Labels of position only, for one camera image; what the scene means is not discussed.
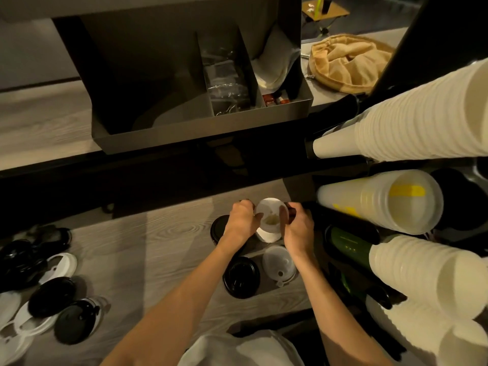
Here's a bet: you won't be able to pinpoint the person's left hand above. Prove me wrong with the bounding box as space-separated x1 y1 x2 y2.
222 199 264 248

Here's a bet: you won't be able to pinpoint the person's right hand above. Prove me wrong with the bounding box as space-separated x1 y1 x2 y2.
279 203 315 262

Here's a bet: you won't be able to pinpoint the stack of white lids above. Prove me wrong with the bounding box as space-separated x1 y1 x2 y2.
254 198 290 243

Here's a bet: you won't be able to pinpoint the clear plastic lids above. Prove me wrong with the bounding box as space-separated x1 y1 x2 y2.
262 245 297 287

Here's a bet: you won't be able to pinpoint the dark metal organizer box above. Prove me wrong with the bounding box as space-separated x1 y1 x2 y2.
53 0 314 155

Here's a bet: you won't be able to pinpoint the pile of mixed cup lids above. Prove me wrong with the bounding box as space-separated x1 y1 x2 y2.
0 226 111 366

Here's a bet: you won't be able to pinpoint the person's right forearm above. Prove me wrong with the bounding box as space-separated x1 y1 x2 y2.
293 251 395 366

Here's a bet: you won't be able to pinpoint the person's left forearm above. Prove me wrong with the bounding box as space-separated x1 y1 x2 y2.
101 236 247 366

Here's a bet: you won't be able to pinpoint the translucent yellow print cup stack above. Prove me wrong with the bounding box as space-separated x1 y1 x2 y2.
317 169 444 235

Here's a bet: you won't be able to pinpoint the white paper cup stack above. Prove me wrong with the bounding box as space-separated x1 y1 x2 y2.
312 58 488 163

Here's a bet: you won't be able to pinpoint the white shirt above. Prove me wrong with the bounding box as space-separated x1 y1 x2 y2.
177 330 306 366

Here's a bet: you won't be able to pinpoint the small red packet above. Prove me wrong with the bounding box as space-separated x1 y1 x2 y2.
263 93 290 107

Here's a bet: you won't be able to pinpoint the clear plastic bag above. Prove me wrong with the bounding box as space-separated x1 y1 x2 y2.
200 45 252 117

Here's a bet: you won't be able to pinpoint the grey foil pouch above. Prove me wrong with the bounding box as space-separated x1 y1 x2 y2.
251 30 302 94

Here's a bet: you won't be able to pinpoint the tan crumpled paper bundle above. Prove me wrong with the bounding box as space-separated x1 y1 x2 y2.
308 33 393 95

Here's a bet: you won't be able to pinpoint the small wooden folding table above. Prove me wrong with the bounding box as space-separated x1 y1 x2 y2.
301 0 350 35

